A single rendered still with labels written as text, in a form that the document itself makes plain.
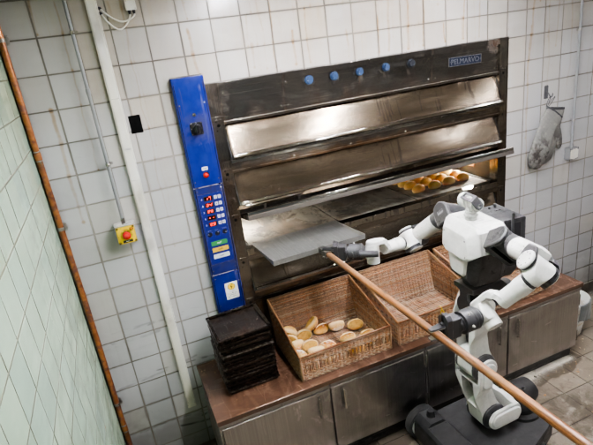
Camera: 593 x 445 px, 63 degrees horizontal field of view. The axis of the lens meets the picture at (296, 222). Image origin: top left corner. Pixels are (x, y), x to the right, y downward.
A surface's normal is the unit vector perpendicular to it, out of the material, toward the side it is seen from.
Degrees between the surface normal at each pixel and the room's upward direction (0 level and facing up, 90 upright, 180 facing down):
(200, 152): 90
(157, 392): 90
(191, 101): 90
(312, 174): 70
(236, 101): 90
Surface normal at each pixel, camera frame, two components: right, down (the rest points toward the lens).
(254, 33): 0.38, 0.28
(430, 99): 0.29, -0.05
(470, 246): -0.50, 0.29
